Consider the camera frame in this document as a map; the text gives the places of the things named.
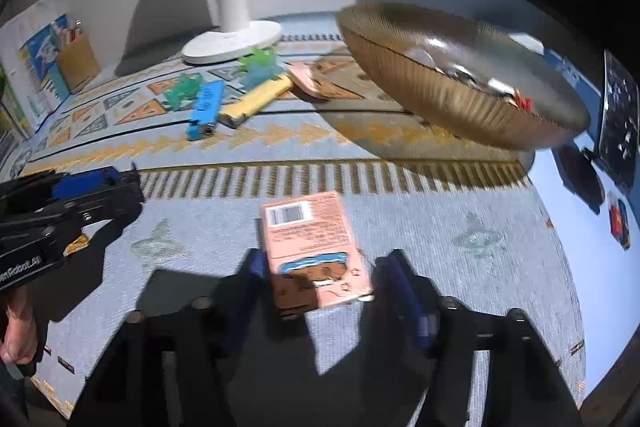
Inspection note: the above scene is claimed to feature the pink card box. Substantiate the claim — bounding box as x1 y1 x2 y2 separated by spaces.
262 191 372 317

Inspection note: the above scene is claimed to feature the teal plastic toy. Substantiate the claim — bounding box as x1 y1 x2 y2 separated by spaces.
163 74 204 112

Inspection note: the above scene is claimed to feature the blue lighter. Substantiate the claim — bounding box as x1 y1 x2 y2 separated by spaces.
186 80 224 141

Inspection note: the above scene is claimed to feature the light green plastic toy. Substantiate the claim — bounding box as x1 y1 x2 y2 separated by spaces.
238 48 283 91

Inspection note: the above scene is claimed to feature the person's left hand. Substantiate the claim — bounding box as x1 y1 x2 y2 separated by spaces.
1 286 38 365

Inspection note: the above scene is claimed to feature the row of upright books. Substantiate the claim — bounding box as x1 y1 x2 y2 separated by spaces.
1 0 70 136

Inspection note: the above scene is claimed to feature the brown pen holder cup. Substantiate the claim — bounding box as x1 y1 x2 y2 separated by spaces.
56 20 101 93

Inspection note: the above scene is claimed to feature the patterned blue table mat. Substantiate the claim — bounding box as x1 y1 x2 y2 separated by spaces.
17 16 586 416

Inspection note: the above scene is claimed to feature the black round object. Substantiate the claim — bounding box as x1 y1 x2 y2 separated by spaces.
552 143 605 215

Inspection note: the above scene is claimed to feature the white desk lamp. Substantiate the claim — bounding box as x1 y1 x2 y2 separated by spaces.
181 0 282 65

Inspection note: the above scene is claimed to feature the small red black object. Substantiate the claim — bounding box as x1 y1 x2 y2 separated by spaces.
608 198 631 251

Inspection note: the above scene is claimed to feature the amber ribbed glass bowl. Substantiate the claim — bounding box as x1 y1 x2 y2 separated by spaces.
336 2 590 150

